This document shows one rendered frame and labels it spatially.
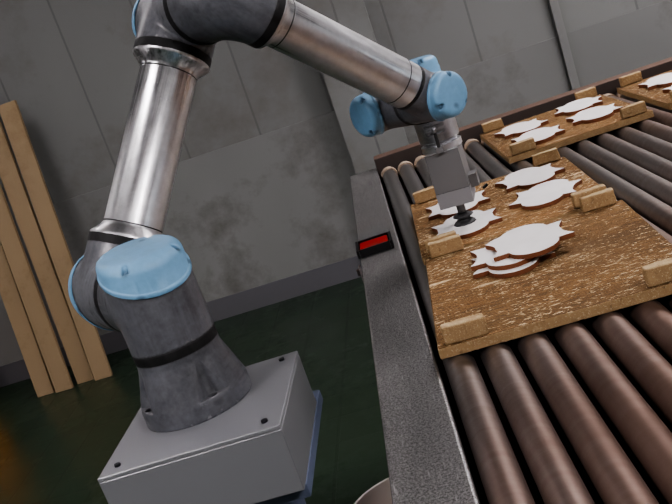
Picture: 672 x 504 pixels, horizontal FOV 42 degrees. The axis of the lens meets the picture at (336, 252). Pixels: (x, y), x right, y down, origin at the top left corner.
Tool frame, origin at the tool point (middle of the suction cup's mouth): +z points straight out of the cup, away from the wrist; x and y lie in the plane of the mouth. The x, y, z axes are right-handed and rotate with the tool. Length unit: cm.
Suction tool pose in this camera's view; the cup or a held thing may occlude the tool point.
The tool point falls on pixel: (465, 223)
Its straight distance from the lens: 166.5
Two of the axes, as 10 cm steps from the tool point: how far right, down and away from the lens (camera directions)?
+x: -9.3, 2.5, 2.7
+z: 3.2, 9.1, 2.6
